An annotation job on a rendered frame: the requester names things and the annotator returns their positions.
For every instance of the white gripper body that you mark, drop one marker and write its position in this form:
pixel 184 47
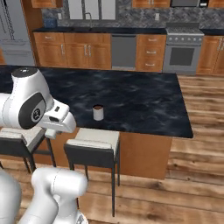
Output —
pixel 62 125

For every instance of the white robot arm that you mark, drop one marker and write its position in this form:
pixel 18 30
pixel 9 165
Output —
pixel 26 102

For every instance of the white cup of hot chocolate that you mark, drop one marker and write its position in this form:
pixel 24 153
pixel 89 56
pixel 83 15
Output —
pixel 98 114

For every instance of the wooden island counter base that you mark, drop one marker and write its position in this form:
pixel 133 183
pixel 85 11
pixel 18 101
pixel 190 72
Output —
pixel 143 154

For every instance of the black stool with beige seat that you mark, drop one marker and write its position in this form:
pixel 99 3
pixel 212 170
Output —
pixel 90 151
pixel 17 145

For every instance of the wooden base cupboard run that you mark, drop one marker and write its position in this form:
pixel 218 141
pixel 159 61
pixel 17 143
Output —
pixel 73 51

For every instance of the grey dishwasher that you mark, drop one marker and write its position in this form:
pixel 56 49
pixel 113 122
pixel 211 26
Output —
pixel 123 52

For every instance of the stainless steel fridge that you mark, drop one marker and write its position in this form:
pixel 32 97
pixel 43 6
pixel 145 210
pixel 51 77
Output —
pixel 14 35

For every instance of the blue toaster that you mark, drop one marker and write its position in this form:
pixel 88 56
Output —
pixel 50 23

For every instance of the grey sink tap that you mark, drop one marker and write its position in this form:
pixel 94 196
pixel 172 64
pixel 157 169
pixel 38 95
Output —
pixel 90 18

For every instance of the tall wooden side panel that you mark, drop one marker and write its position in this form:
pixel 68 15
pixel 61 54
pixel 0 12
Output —
pixel 30 17

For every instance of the wooden drawer stack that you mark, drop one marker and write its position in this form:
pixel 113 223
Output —
pixel 150 53

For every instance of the white framed window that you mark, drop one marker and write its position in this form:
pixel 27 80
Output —
pixel 92 9

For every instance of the stainless steel stove with oven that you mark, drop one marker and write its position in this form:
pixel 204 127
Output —
pixel 182 54

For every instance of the dark microwave oven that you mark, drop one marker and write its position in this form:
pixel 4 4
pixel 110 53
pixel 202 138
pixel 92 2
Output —
pixel 185 3

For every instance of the white wall outlet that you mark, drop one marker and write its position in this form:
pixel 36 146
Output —
pixel 157 16
pixel 59 16

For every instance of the wooden wall cupboard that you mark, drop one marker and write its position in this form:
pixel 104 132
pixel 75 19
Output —
pixel 216 3
pixel 150 3
pixel 43 3

